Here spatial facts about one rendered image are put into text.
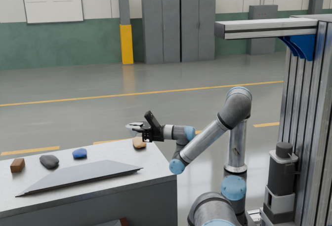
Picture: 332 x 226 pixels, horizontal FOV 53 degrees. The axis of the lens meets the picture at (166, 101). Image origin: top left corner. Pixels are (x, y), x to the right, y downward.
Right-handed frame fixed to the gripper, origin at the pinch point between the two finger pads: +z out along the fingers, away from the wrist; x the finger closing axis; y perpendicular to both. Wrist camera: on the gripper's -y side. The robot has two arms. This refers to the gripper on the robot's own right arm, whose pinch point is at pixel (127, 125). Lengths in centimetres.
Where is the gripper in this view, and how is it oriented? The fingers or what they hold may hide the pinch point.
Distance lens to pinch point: 176.7
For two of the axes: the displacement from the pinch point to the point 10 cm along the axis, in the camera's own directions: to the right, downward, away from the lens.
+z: -9.7, -0.6, 2.4
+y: 0.6, 8.9, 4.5
